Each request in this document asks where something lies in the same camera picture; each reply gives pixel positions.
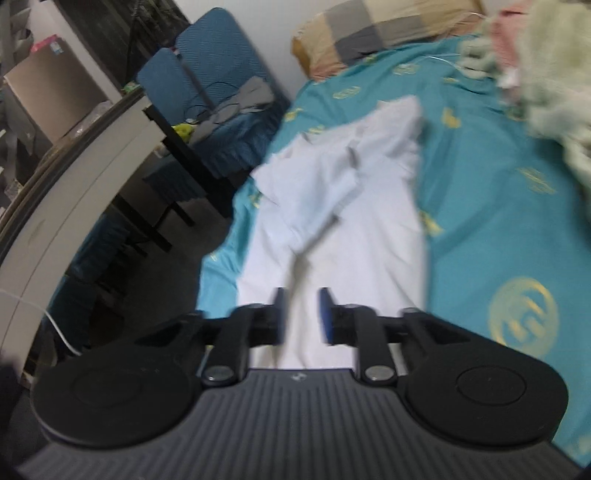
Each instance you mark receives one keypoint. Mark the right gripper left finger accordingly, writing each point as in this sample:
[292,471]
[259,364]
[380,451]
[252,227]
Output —
[230,339]

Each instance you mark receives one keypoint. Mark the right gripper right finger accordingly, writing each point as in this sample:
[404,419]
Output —
[370,334]

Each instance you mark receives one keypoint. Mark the white t-shirt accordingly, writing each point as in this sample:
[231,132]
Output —
[339,211]

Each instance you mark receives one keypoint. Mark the teal patterned bed sheet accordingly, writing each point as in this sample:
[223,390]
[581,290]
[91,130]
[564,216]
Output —
[509,244]

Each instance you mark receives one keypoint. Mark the yellow-green plush toy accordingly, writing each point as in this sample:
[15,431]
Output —
[184,131]

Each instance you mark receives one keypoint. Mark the white black-edged desk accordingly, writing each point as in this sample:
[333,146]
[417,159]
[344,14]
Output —
[48,221]

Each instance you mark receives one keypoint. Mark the blue covered chair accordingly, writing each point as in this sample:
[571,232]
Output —
[180,175]
[219,59]

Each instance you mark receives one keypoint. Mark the grey cloth on chair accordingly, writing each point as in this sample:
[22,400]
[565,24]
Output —
[255,95]

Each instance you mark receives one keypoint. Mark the green fleece blanket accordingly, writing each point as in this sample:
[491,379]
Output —
[554,92]

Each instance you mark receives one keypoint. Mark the cardboard box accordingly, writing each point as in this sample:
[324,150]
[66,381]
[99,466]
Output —
[55,89]

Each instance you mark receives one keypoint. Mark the checkered pillow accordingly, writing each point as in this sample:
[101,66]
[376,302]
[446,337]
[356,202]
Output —
[353,30]

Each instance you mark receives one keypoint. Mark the dark window grille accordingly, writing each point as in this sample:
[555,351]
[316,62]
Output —
[122,35]

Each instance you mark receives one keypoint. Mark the pink fleece blanket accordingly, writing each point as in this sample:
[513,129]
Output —
[505,30]

